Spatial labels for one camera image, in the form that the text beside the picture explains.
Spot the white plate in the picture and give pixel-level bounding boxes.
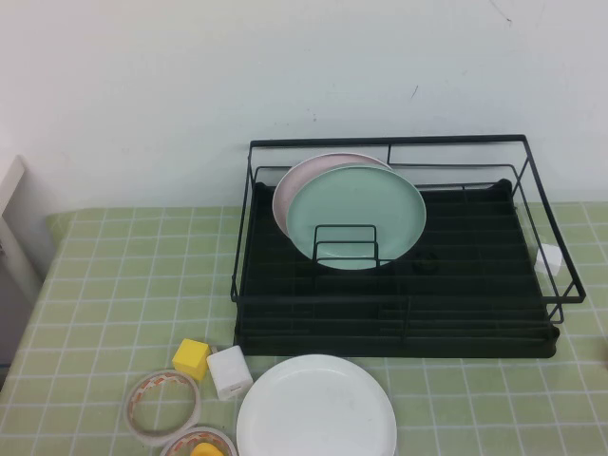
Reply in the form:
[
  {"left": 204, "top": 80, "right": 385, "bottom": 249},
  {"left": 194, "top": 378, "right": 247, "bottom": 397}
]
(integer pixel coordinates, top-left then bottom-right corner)
[{"left": 236, "top": 353, "right": 398, "bottom": 456}]

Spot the pink plate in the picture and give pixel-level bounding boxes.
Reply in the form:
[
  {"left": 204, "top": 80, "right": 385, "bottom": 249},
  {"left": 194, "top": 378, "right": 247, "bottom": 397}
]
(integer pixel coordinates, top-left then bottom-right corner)
[{"left": 272, "top": 151, "right": 393, "bottom": 238}]

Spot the mint green plate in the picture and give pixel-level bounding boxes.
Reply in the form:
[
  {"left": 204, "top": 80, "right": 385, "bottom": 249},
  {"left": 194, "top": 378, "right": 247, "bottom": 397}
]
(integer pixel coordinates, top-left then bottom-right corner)
[{"left": 285, "top": 162, "right": 428, "bottom": 273}]

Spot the white charger adapter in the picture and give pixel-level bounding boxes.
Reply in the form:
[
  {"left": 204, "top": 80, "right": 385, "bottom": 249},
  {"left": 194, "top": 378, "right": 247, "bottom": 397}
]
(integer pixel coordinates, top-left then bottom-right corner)
[{"left": 205, "top": 345, "right": 255, "bottom": 403}]

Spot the yellow cube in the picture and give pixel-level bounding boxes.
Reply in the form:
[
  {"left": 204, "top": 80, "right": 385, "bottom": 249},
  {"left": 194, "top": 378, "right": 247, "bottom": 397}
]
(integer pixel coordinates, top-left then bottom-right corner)
[{"left": 171, "top": 338, "right": 212, "bottom": 381}]

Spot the green checked tablecloth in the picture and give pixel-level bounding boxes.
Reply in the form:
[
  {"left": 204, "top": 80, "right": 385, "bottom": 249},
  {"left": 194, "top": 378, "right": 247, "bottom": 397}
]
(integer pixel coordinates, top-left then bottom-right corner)
[{"left": 0, "top": 201, "right": 608, "bottom": 456}]

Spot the white tape roll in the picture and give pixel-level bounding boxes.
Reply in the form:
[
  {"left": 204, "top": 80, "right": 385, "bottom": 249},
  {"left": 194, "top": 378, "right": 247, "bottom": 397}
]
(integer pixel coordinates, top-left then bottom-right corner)
[
  {"left": 158, "top": 426, "right": 238, "bottom": 456},
  {"left": 125, "top": 369, "right": 202, "bottom": 447}
]

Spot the small white cube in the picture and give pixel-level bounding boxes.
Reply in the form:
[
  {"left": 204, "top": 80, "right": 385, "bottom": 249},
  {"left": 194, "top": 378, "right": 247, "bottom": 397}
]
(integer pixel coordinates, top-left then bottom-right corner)
[{"left": 534, "top": 242, "right": 564, "bottom": 276}]

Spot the white furniture board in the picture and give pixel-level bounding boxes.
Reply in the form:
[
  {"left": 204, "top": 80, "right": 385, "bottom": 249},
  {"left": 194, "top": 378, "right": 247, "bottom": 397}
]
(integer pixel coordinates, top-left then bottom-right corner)
[{"left": 0, "top": 154, "right": 56, "bottom": 371}]

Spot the black wire dish rack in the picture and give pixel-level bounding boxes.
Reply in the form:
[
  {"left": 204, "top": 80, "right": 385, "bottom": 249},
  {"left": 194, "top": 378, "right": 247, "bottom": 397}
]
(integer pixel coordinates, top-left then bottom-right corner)
[{"left": 230, "top": 134, "right": 586, "bottom": 332}]

